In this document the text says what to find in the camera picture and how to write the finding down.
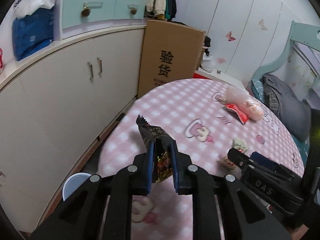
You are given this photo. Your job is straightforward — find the red snack wrapper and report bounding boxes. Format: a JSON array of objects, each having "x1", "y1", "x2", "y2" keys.
[{"x1": 225, "y1": 103, "x2": 249, "y2": 125}]

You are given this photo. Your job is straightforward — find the large cardboard box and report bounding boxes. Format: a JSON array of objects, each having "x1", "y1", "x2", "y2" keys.
[{"x1": 137, "y1": 20, "x2": 206, "y2": 98}]

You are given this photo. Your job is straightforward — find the mint drawer unit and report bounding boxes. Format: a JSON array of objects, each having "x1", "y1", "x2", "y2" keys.
[{"x1": 53, "y1": 0, "x2": 146, "y2": 41}]

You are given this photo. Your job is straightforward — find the black snack packet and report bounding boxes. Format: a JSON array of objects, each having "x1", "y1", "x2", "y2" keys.
[{"x1": 136, "y1": 115, "x2": 172, "y2": 183}]

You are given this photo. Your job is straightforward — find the pink checkered tablecloth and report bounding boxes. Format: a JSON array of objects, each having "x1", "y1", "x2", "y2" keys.
[{"x1": 98, "y1": 79, "x2": 304, "y2": 239}]

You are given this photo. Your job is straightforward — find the white red plastic bag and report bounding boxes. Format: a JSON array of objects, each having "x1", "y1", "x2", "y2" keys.
[{"x1": 0, "y1": 48, "x2": 4, "y2": 74}]

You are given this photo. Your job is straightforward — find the pink plastic bag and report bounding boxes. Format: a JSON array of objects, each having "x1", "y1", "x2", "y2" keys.
[{"x1": 225, "y1": 86, "x2": 264, "y2": 121}]

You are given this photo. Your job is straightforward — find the white wardrobe doors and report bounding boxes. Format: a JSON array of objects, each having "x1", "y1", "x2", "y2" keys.
[{"x1": 172, "y1": 0, "x2": 301, "y2": 83}]

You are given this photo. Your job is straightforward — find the blue shopping bag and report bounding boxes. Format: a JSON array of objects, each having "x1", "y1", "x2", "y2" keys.
[{"x1": 12, "y1": 7, "x2": 54, "y2": 61}]

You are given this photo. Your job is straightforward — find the trash bin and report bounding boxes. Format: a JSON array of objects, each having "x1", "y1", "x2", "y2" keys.
[{"x1": 62, "y1": 172, "x2": 91, "y2": 201}]

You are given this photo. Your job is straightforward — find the white low cabinet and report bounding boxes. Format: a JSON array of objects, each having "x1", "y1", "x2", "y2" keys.
[{"x1": 1, "y1": 26, "x2": 144, "y2": 232}]

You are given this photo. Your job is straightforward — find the hanging clothes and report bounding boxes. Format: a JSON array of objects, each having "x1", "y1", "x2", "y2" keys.
[{"x1": 145, "y1": 0, "x2": 177, "y2": 22}]

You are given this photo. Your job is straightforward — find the small crumpled wrapper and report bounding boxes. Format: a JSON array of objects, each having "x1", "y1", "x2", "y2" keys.
[{"x1": 220, "y1": 138, "x2": 248, "y2": 171}]

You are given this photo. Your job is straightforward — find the teal bed frame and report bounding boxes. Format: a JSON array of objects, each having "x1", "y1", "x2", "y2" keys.
[{"x1": 252, "y1": 21, "x2": 319, "y2": 88}]

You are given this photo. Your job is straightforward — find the grey folded blanket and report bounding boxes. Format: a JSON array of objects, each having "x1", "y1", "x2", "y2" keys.
[{"x1": 262, "y1": 74, "x2": 311, "y2": 141}]

